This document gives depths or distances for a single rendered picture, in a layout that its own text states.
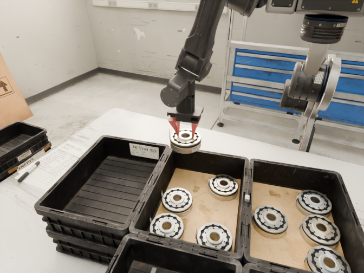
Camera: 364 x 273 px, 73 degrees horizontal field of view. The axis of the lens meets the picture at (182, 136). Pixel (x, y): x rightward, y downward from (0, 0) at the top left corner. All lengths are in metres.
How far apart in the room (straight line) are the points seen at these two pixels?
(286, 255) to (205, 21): 0.65
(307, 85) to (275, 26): 2.35
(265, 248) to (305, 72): 0.63
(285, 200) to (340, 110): 1.84
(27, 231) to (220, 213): 0.71
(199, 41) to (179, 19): 3.05
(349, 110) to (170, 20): 2.45
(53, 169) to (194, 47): 0.95
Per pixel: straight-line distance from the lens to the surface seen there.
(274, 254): 0.81
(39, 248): 1.05
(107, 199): 0.93
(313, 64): 1.03
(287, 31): 3.34
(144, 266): 0.76
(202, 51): 0.63
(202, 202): 0.88
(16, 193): 1.30
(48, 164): 1.39
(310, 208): 0.92
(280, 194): 0.97
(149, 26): 3.92
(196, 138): 0.80
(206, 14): 0.60
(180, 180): 0.95
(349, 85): 2.62
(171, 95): 0.63
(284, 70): 2.54
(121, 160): 1.08
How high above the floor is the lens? 1.49
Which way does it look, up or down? 34 degrees down
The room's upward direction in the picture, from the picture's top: straight up
